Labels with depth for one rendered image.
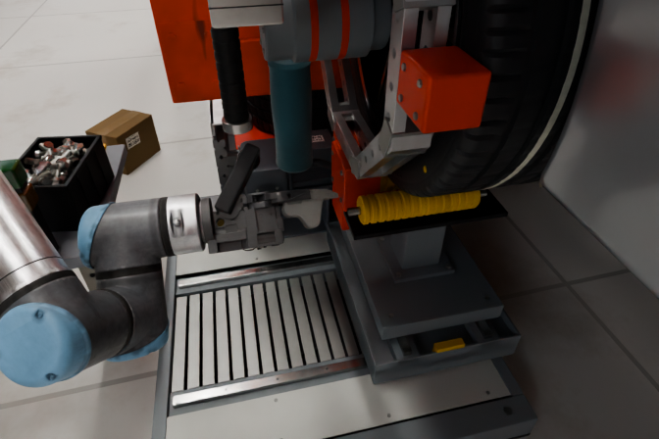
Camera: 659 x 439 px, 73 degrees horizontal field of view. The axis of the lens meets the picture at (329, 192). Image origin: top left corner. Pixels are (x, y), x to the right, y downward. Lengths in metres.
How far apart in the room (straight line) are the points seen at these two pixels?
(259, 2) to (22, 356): 0.48
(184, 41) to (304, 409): 0.94
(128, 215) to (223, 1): 0.32
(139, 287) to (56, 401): 0.73
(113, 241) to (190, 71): 0.70
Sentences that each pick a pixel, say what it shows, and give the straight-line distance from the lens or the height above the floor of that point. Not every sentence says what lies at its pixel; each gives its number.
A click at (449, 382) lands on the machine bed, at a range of 1.18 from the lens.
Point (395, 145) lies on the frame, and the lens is 0.64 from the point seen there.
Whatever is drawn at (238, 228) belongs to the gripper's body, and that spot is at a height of 0.62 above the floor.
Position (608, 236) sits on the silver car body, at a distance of 0.54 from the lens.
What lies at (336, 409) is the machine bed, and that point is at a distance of 1.12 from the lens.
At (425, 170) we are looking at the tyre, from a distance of 0.75.
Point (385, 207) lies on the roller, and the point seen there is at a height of 0.53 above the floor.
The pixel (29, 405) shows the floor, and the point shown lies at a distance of 1.41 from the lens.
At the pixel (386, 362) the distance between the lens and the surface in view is 1.08.
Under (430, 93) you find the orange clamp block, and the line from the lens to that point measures 0.51.
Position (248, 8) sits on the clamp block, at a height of 0.92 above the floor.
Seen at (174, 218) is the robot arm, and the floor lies 0.66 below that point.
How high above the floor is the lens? 1.07
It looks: 37 degrees down
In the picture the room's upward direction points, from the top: straight up
